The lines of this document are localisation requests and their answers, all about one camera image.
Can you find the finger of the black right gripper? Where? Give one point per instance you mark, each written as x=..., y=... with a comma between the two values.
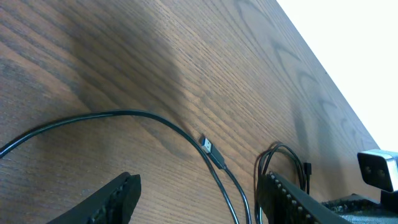
x=353, y=203

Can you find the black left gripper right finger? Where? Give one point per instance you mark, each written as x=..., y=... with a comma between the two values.
x=283, y=202

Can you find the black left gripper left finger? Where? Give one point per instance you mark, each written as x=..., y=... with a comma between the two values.
x=114, y=203

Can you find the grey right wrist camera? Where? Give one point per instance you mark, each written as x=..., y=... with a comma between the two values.
x=379, y=169

